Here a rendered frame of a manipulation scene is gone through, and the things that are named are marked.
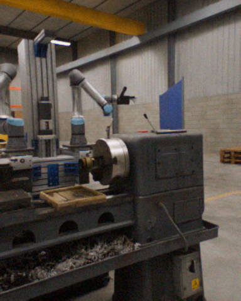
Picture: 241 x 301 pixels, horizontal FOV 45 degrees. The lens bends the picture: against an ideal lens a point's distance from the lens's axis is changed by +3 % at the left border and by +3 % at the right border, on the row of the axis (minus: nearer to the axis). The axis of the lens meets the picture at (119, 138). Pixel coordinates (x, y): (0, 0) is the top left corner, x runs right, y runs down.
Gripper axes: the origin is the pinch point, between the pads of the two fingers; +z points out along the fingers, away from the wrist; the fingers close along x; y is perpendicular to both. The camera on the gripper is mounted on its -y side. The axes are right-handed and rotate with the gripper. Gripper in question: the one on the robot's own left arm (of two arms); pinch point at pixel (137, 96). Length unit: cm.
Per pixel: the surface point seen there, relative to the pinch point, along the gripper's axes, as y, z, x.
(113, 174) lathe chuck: 44, -35, 92
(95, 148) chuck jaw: 32, -45, 74
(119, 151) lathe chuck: 31, -30, 87
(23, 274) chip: 89, -86, 114
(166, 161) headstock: 40, 2, 83
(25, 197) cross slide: 46, -83, 117
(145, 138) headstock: 23, -13, 88
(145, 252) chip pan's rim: 88, -18, 108
